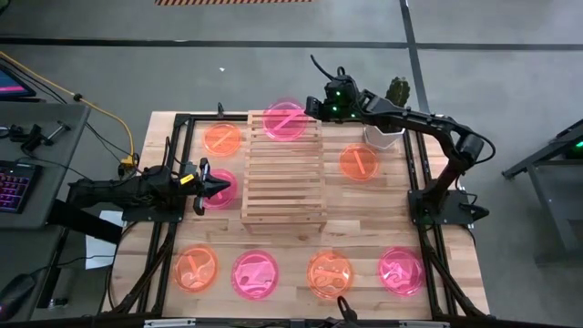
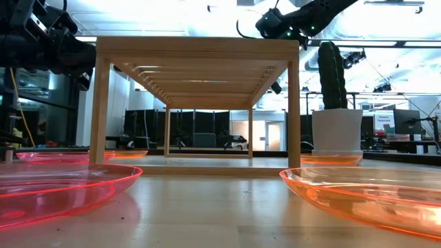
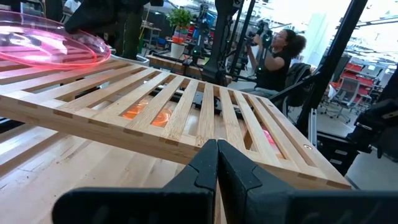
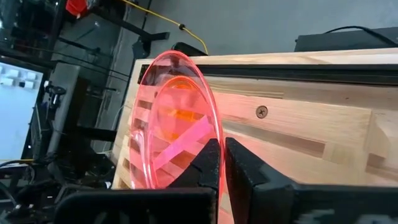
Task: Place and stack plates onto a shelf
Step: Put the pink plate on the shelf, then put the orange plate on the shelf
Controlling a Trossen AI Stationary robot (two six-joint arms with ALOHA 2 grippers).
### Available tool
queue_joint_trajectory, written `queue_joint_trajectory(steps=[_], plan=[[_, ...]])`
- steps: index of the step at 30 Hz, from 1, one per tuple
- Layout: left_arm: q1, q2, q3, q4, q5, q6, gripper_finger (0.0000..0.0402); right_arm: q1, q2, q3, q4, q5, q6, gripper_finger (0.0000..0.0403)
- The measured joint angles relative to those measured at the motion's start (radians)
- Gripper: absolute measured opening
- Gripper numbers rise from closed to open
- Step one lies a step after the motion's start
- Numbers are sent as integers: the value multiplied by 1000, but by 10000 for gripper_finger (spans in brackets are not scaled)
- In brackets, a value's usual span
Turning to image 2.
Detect white printed sign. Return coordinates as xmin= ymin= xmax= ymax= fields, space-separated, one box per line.
xmin=373 ymin=110 xmax=396 ymax=132

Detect orange translucent plastic plate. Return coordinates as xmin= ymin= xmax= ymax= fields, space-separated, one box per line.
xmin=103 ymin=149 xmax=149 ymax=160
xmin=278 ymin=166 xmax=441 ymax=241
xmin=300 ymin=154 xmax=363 ymax=166

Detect white plant pot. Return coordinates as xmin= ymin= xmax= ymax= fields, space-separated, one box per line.
xmin=311 ymin=108 xmax=365 ymax=156

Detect black ceiling camera cluster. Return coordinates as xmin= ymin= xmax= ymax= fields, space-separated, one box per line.
xmin=342 ymin=48 xmax=367 ymax=70

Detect black computer monitor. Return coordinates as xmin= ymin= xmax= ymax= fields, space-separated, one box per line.
xmin=393 ymin=109 xmax=423 ymax=135

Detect black partition panels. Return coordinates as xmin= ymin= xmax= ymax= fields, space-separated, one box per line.
xmin=123 ymin=109 xmax=231 ymax=149

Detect yellow hanging cable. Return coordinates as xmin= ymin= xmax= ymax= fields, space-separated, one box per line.
xmin=9 ymin=67 xmax=36 ymax=147

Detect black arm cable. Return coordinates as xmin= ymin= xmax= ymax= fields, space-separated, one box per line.
xmin=236 ymin=10 xmax=259 ymax=39

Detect pink translucent plastic plate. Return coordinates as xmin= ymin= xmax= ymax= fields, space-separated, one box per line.
xmin=0 ymin=162 xmax=144 ymax=230
xmin=15 ymin=151 xmax=116 ymax=165

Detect tall green cactus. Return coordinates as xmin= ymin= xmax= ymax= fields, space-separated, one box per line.
xmin=316 ymin=41 xmax=349 ymax=110

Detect light wooden slatted shelf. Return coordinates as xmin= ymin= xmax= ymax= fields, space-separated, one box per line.
xmin=88 ymin=36 xmax=302 ymax=176

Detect yellow-green bottle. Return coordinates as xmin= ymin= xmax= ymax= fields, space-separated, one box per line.
xmin=12 ymin=127 xmax=23 ymax=149

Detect white wheeled robot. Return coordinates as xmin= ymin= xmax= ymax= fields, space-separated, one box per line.
xmin=223 ymin=134 xmax=249 ymax=151

